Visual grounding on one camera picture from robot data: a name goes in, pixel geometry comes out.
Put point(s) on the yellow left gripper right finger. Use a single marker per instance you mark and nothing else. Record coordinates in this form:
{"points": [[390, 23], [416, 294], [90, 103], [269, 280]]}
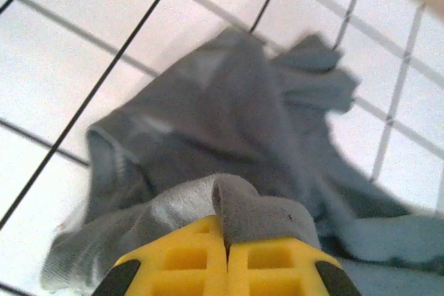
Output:
{"points": [[277, 265]]}

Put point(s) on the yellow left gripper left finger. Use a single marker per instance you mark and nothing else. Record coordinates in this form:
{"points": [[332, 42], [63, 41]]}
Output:
{"points": [[173, 258]]}

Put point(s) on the grey t-shirt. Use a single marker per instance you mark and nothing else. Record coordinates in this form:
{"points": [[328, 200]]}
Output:
{"points": [[215, 119]]}

